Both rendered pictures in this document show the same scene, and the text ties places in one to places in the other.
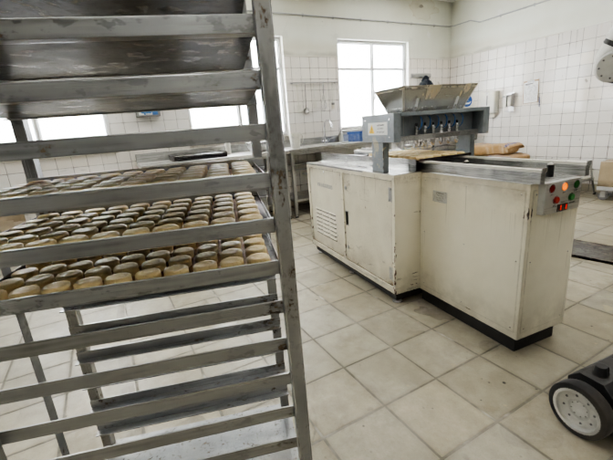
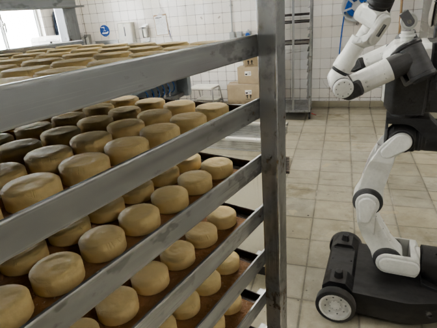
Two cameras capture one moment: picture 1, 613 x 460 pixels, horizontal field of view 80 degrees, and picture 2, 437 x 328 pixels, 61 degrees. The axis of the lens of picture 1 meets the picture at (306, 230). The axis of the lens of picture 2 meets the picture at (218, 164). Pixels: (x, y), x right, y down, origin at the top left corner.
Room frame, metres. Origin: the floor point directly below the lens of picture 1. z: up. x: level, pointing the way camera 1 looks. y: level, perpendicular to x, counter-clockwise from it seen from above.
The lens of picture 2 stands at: (0.35, 0.48, 1.55)
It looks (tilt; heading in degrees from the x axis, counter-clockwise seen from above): 23 degrees down; 317
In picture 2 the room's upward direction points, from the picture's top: 5 degrees counter-clockwise
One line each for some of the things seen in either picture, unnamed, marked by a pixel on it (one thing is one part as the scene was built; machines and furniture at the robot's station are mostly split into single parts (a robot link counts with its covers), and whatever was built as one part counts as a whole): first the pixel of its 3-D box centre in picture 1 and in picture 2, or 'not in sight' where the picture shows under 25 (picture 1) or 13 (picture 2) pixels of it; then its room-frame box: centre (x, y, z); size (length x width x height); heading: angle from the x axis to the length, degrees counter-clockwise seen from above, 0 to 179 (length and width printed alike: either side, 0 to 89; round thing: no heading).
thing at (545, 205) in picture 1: (559, 195); not in sight; (1.55, -1.12, 0.77); 0.24 x 0.04 x 0.14; 112
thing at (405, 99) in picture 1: (425, 99); not in sight; (2.36, -0.80, 1.25); 0.56 x 0.29 x 0.14; 112
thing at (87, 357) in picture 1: (182, 339); not in sight; (1.04, 0.43, 0.51); 0.64 x 0.03 x 0.03; 101
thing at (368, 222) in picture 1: (383, 215); not in sight; (2.80, -0.62, 0.42); 1.28 x 0.72 x 0.84; 22
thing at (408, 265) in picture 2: not in sight; (397, 255); (0.90, -1.28, 0.28); 0.21 x 0.20 x 0.13; 22
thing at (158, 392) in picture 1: (192, 386); not in sight; (1.04, 0.43, 0.33); 0.64 x 0.03 x 0.03; 101
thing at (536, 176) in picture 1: (395, 162); (119, 134); (2.41, -0.62, 0.87); 2.01 x 0.03 x 0.07; 22
